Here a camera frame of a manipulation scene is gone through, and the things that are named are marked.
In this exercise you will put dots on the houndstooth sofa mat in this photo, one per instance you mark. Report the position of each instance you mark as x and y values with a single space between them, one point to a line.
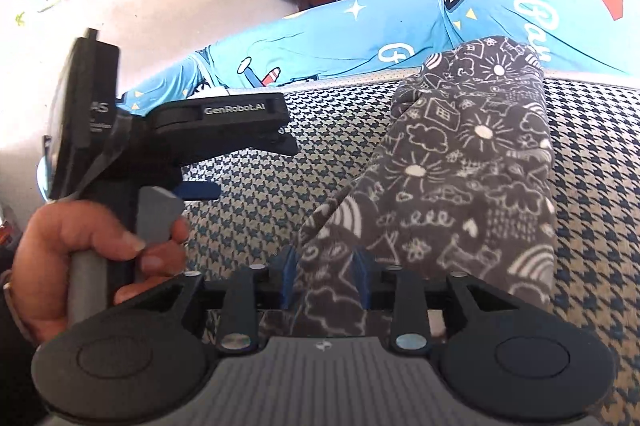
590 206

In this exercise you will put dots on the blue printed sofa cover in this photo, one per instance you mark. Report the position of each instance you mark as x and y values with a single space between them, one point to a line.
310 40

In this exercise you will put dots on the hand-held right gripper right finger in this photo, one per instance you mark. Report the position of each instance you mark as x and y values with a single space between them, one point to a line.
362 278

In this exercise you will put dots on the person's left hand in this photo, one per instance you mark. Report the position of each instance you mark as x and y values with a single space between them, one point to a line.
55 246

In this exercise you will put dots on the grey doodle-print fleece garment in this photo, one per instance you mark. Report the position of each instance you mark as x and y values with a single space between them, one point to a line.
450 165

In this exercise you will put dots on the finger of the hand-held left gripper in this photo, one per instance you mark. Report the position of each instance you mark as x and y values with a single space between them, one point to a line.
277 143
200 192

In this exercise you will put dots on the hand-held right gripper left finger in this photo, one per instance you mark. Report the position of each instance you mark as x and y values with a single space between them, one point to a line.
289 278

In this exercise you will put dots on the person's left forearm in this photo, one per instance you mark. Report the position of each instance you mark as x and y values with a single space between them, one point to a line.
15 376

